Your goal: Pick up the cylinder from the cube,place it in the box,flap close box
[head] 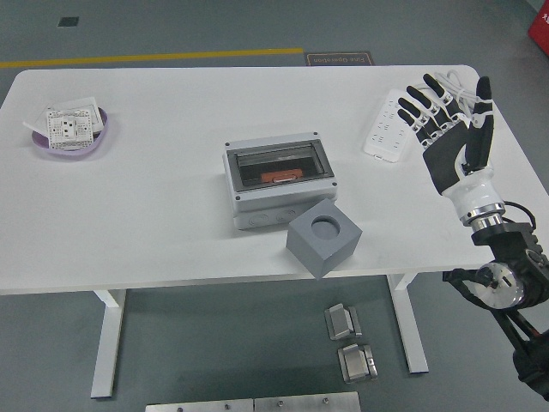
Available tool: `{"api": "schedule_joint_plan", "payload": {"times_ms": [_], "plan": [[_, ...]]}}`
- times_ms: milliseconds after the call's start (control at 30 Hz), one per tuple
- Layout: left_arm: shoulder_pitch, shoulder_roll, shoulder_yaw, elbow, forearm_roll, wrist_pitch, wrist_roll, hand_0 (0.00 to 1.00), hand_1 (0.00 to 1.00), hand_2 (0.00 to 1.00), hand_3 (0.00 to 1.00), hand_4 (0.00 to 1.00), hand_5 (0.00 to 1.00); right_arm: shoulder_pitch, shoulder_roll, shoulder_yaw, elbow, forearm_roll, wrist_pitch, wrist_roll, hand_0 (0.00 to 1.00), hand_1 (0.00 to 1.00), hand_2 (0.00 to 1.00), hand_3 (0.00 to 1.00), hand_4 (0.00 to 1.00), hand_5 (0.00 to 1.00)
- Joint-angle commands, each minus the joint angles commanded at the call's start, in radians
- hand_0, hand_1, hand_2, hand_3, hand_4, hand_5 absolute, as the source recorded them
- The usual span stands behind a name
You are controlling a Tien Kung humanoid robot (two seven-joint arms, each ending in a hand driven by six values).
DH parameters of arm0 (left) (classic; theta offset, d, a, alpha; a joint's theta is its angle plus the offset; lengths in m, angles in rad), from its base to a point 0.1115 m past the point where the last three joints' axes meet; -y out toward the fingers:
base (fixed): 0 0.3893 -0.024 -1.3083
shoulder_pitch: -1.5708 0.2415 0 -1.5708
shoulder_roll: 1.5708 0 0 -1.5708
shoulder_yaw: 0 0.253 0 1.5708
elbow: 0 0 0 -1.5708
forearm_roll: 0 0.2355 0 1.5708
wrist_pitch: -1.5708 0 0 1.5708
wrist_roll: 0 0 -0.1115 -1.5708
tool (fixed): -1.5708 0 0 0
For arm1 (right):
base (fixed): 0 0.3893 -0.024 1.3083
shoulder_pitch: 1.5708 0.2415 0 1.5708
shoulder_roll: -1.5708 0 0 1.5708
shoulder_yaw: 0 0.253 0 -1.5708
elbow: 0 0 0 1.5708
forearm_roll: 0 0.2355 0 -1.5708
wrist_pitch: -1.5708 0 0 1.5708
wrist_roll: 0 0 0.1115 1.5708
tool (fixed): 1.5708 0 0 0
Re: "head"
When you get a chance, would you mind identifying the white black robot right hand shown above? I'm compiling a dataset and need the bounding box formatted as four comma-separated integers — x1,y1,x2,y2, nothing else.
397,73,504,221

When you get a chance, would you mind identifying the orange cylinder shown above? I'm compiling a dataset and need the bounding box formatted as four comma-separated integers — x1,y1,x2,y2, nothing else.
260,170,305,185

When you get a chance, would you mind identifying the grey electrical box clear flap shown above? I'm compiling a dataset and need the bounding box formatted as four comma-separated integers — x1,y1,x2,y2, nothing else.
221,130,338,230

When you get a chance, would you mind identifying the grey cube with round hole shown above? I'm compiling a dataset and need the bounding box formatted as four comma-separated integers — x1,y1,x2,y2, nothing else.
286,203,364,281

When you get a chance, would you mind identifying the white power strip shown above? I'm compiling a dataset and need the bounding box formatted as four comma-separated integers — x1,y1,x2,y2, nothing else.
363,88,424,163

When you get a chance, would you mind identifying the red object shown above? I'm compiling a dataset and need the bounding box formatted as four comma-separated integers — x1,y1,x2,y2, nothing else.
527,8,549,46

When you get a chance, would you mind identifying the small metal block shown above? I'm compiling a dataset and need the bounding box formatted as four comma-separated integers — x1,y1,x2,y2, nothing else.
324,303,364,342
337,342,379,383

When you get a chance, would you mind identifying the grey metal plate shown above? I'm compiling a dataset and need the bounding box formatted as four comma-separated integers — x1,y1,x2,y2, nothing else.
145,398,255,412

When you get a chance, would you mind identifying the white blank cover plate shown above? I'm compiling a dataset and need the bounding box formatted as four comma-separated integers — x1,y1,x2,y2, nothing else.
22,96,107,138

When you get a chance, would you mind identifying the white socket panel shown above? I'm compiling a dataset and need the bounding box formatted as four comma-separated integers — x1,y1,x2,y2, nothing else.
45,107,95,151

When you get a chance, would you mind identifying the purple bowl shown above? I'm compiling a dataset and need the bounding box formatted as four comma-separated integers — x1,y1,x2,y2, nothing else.
30,106,109,156

